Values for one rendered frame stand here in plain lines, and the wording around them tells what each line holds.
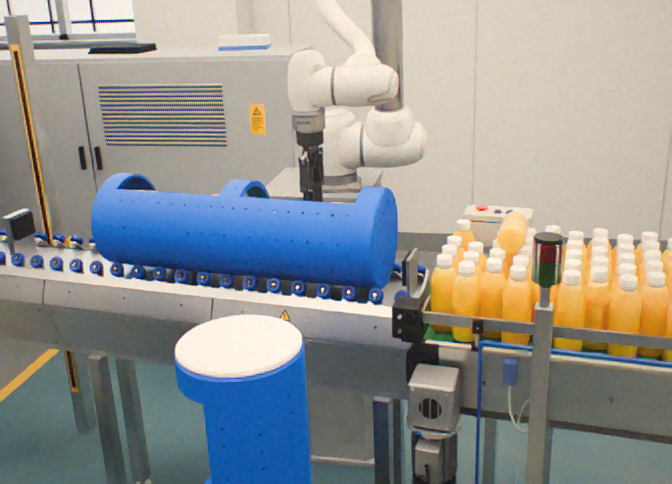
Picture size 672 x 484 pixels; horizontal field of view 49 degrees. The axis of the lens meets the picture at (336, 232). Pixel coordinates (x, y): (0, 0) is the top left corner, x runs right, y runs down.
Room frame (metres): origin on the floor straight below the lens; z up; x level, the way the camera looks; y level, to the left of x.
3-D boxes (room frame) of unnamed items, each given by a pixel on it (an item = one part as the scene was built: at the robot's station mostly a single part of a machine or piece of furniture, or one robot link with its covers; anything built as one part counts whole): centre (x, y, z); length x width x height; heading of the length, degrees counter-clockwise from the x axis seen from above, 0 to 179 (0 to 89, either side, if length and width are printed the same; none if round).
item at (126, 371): (2.34, 0.76, 0.31); 0.06 x 0.06 x 0.63; 71
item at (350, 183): (2.57, 0.01, 1.10); 0.22 x 0.18 x 0.06; 89
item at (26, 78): (2.73, 1.10, 0.85); 0.06 x 0.06 x 1.70; 71
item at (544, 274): (1.46, -0.44, 1.18); 0.06 x 0.06 x 0.05
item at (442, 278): (1.77, -0.27, 0.99); 0.07 x 0.07 x 0.19
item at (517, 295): (1.67, -0.44, 0.99); 0.07 x 0.07 x 0.19
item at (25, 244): (2.37, 1.05, 1.00); 0.10 x 0.04 x 0.15; 161
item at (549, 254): (1.46, -0.44, 1.23); 0.06 x 0.06 x 0.04
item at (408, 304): (1.72, -0.18, 0.95); 0.10 x 0.07 x 0.10; 161
